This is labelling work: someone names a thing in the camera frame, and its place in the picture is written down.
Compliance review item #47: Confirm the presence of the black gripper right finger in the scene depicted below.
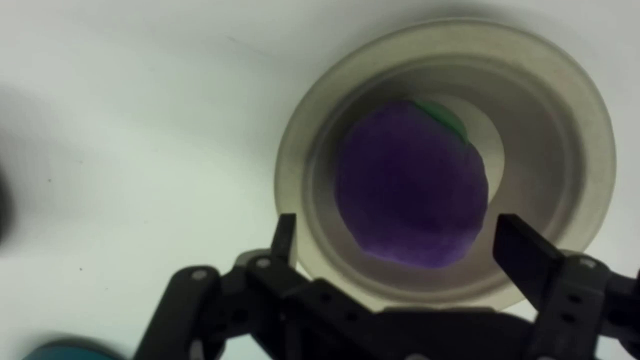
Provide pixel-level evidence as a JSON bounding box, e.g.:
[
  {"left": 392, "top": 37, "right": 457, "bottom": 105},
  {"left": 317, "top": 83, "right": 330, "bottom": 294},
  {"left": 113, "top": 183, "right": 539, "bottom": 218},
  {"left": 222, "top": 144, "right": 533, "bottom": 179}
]
[{"left": 493, "top": 211, "right": 640, "bottom": 360}]

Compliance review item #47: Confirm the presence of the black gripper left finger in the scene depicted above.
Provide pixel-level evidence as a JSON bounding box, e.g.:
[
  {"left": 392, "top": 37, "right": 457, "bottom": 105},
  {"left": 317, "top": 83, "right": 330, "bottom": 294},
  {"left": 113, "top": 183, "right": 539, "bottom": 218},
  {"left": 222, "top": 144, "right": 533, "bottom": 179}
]
[{"left": 137, "top": 211, "right": 436, "bottom": 360}]

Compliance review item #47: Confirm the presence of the purple toy fruit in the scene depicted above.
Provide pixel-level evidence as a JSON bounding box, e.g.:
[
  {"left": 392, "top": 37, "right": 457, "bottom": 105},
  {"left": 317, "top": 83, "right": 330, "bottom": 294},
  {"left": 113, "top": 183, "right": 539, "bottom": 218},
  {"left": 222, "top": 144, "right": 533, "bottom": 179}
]
[{"left": 332, "top": 98, "right": 491, "bottom": 269}]

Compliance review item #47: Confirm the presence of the white bowl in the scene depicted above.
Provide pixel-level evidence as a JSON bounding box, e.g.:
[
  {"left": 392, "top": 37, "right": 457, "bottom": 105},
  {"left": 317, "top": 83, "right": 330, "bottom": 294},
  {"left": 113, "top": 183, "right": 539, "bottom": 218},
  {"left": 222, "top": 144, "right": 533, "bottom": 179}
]
[{"left": 273, "top": 18, "right": 619, "bottom": 316}]

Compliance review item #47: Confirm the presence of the dark blue toy pan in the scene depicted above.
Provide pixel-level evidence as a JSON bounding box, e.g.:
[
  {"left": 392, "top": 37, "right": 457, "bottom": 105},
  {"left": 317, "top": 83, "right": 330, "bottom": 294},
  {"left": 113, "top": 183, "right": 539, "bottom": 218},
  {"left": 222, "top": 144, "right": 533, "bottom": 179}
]
[{"left": 23, "top": 335, "right": 128, "bottom": 360}]

